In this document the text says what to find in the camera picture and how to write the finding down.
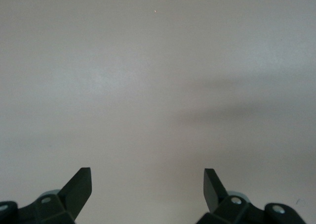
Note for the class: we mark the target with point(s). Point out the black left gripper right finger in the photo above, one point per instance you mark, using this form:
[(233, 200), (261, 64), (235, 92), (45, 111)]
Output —
[(212, 192)]

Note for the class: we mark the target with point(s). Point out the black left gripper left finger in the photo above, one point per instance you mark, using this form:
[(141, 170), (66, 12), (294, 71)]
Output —
[(74, 194)]

